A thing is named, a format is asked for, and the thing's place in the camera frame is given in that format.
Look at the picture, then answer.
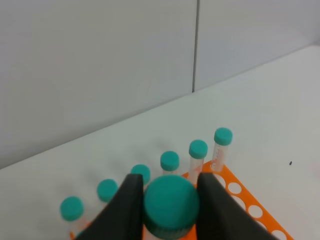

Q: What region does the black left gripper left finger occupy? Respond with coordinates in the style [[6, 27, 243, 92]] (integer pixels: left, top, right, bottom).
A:
[[79, 173, 144, 240]]

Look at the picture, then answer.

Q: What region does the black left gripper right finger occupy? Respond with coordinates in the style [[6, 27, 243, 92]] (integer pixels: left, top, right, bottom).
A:
[[196, 173, 275, 240]]

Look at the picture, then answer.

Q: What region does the teal-capped test tube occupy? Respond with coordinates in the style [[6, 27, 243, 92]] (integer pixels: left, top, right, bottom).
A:
[[143, 175, 200, 240]]

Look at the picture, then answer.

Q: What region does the back-row test tube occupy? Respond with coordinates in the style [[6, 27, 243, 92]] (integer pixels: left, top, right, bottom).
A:
[[59, 196, 87, 239], [160, 151, 180, 175], [130, 164, 151, 186], [96, 179, 118, 203], [188, 139, 208, 185], [211, 127, 233, 172]]

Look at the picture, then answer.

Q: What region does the orange test tube rack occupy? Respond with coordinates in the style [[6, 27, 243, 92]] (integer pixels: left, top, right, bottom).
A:
[[77, 164, 290, 240]]

